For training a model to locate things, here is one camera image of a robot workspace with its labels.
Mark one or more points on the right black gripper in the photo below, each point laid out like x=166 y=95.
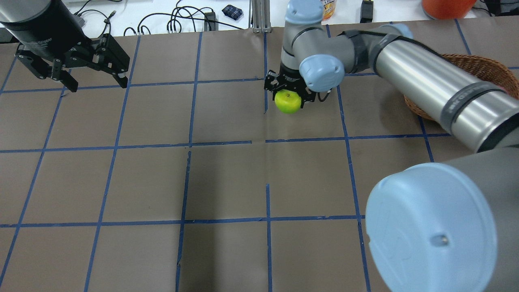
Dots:
x=288 y=78

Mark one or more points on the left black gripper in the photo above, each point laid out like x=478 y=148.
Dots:
x=50 y=35

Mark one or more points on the green apple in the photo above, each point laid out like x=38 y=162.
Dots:
x=288 y=102

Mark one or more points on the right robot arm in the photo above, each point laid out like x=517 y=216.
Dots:
x=441 y=226

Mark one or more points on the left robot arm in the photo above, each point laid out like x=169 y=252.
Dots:
x=44 y=6

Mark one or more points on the wicker basket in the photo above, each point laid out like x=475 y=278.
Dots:
x=433 y=85

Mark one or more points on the orange drink bottle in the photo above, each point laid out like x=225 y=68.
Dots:
x=329 y=7

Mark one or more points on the dark blue checkered pouch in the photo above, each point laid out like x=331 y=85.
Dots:
x=232 y=12

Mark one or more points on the black power adapter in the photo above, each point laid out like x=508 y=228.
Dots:
x=367 y=11

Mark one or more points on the orange bucket with grey lid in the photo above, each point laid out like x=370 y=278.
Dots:
x=447 y=9

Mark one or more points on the aluminium frame post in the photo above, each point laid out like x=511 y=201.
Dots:
x=260 y=16

